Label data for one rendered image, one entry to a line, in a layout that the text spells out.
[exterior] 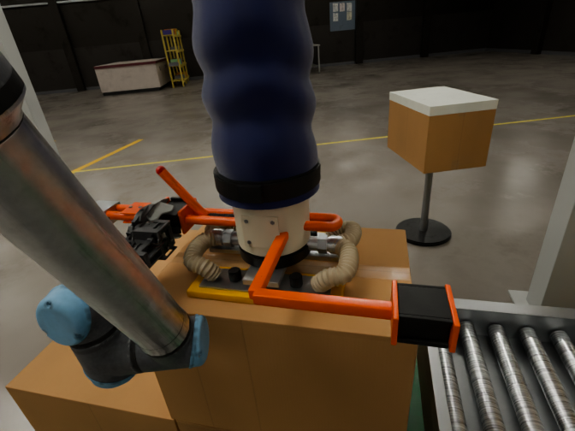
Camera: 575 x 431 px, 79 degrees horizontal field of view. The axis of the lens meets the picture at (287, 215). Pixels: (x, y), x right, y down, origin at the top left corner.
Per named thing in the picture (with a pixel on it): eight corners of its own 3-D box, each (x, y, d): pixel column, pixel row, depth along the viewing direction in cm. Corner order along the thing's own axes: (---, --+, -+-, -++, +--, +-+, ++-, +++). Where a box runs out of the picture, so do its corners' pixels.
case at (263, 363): (395, 334, 116) (406, 229, 97) (402, 464, 81) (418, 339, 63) (226, 315, 130) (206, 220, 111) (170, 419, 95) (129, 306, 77)
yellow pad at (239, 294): (345, 283, 79) (345, 265, 76) (340, 315, 70) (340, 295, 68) (206, 270, 87) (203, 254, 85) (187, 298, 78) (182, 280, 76)
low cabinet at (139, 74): (174, 82, 1471) (168, 56, 1427) (162, 90, 1245) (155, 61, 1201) (124, 86, 1459) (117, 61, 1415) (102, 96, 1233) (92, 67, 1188)
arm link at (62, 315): (46, 347, 59) (17, 302, 55) (97, 298, 70) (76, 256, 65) (91, 352, 57) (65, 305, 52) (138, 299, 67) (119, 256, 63)
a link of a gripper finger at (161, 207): (184, 200, 85) (168, 227, 79) (163, 199, 87) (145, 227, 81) (180, 191, 83) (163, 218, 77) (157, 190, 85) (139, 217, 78)
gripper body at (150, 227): (179, 246, 81) (150, 280, 71) (146, 244, 83) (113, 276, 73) (171, 217, 77) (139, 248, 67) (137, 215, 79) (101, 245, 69)
